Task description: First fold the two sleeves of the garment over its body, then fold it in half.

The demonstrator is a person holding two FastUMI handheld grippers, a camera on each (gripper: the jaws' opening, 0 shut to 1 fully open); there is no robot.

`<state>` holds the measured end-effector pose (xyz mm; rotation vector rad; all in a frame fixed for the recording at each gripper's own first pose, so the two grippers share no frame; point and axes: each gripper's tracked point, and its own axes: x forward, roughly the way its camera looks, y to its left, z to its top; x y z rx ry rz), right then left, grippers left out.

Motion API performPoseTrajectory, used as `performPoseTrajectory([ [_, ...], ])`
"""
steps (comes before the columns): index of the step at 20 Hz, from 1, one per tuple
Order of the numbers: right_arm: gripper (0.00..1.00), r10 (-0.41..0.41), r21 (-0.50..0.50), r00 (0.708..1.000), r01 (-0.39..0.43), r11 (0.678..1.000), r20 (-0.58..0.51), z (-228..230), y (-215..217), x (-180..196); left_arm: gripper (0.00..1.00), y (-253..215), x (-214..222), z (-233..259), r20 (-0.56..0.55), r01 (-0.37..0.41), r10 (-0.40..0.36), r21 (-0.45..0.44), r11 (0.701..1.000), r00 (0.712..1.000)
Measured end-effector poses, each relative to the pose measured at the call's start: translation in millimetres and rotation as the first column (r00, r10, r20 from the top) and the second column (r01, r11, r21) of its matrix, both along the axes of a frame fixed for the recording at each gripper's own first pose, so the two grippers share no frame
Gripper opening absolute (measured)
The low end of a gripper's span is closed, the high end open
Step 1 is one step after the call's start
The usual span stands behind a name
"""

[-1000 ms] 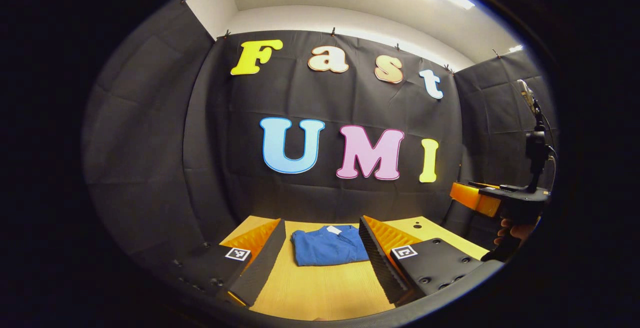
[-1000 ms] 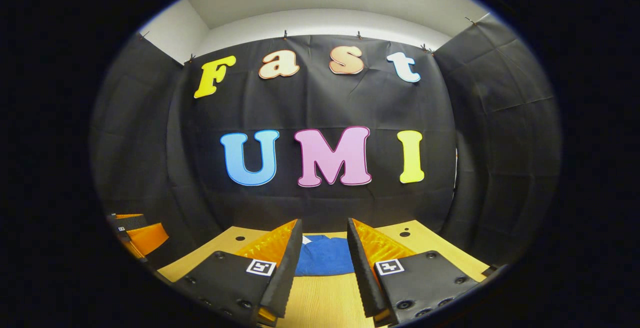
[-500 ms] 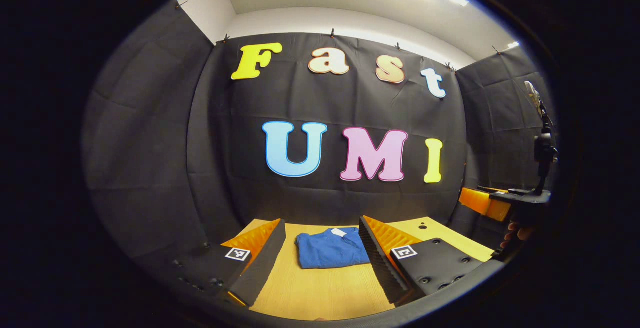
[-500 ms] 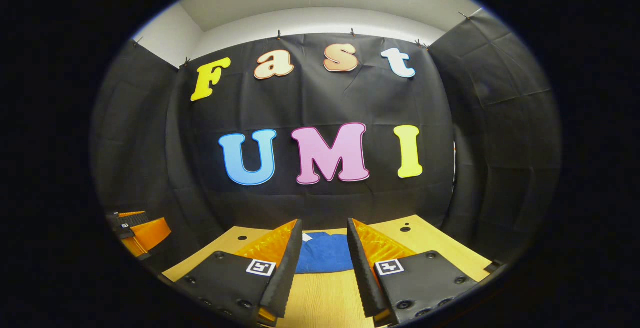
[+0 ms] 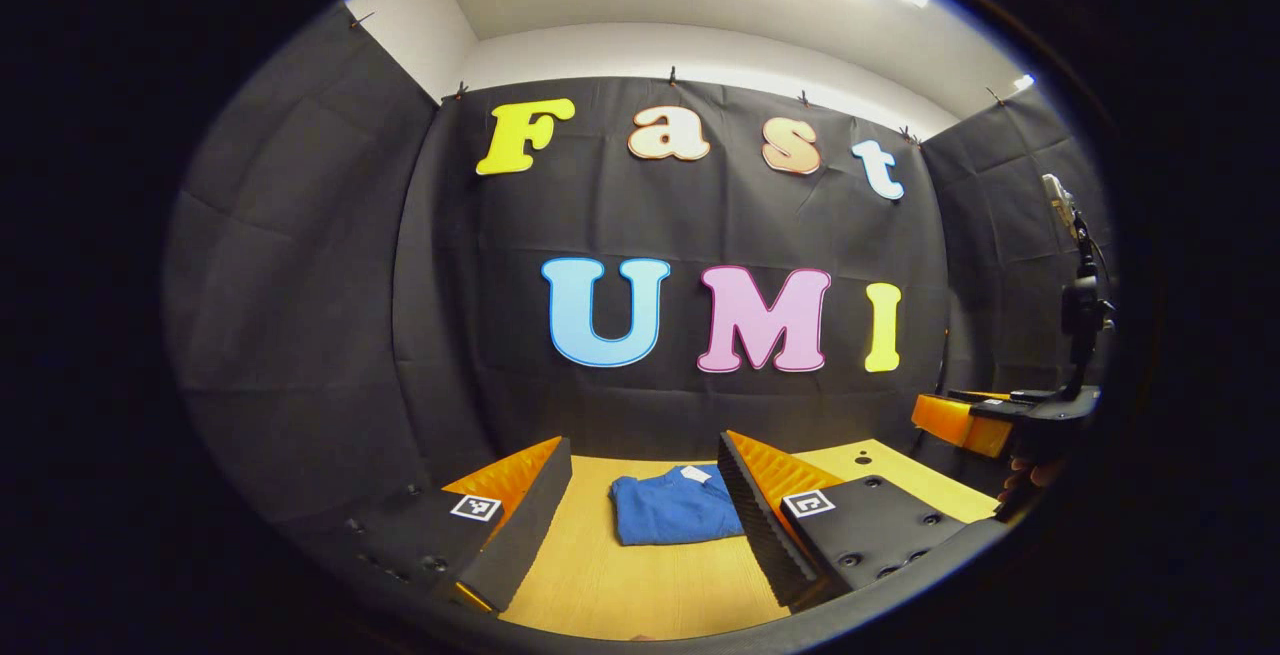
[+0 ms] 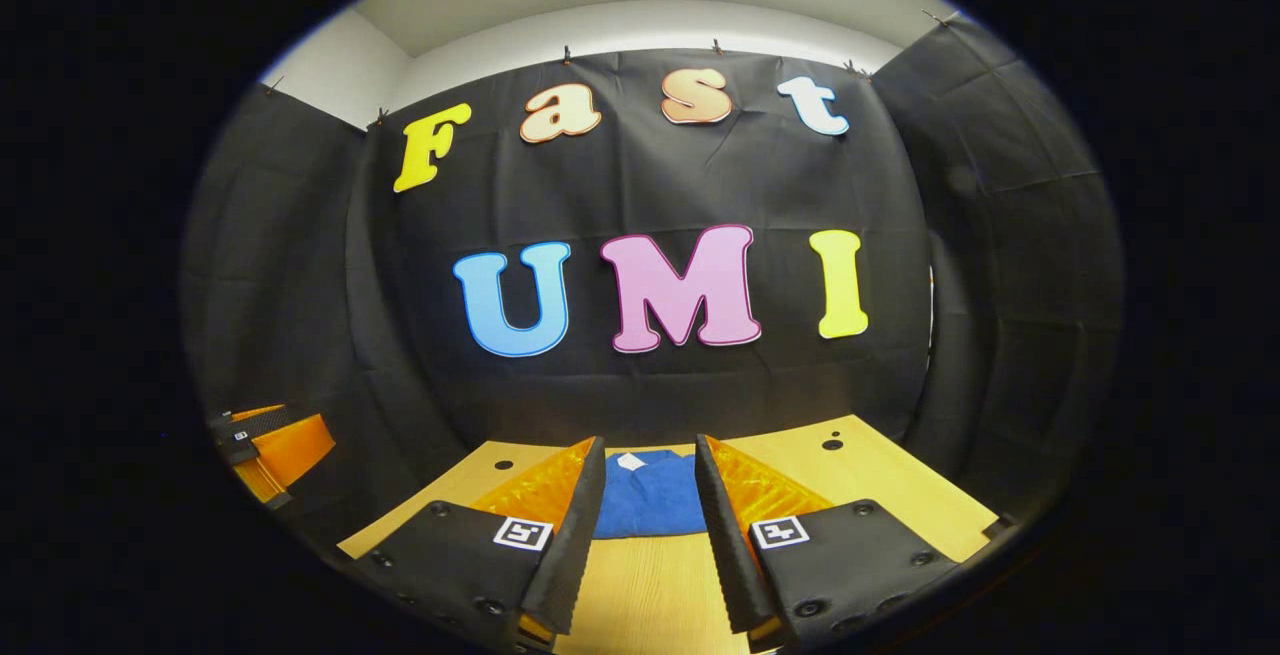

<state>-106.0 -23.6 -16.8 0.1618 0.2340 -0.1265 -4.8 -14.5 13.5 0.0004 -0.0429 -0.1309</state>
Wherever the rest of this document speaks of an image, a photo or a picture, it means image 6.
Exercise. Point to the black backdrop cloth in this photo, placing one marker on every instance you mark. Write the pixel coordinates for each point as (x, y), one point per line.
(650, 185)

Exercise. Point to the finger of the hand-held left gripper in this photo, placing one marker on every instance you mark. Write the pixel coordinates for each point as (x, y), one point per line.
(295, 455)
(250, 430)

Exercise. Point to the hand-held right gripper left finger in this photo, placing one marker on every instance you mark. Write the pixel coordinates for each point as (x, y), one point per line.
(575, 545)

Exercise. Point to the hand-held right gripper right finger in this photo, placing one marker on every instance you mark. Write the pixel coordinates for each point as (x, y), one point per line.
(725, 545)

